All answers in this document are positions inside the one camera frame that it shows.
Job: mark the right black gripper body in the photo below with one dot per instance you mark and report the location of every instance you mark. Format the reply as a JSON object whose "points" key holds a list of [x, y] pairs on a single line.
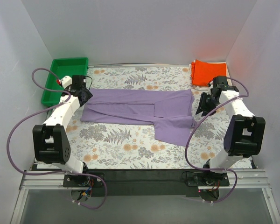
{"points": [[203, 104]]}

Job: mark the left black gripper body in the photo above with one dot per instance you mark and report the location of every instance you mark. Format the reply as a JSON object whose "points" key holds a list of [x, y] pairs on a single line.
{"points": [[84, 95]]}

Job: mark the purple t shirt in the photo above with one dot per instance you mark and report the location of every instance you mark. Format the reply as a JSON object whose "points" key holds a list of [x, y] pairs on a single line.
{"points": [[170, 112]]}

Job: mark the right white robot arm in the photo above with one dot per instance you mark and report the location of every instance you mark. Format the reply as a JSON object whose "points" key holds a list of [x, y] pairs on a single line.
{"points": [[244, 134]]}

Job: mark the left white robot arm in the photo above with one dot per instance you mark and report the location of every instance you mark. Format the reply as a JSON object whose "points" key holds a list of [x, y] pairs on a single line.
{"points": [[51, 143]]}

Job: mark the folded white t shirt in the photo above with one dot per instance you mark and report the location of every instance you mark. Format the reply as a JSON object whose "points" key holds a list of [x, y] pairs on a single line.
{"points": [[200, 87]]}

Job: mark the folded orange t shirt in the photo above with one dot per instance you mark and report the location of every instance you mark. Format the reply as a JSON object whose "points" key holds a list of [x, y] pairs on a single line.
{"points": [[206, 72]]}

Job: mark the green plastic tray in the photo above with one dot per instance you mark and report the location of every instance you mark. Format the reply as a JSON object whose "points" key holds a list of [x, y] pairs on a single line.
{"points": [[62, 67]]}

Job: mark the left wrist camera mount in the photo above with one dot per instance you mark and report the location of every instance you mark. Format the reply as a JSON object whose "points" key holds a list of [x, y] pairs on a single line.
{"points": [[64, 82]]}

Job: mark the aluminium frame rail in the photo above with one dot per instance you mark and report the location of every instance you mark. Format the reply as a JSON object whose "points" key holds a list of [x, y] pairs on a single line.
{"points": [[44, 200]]}

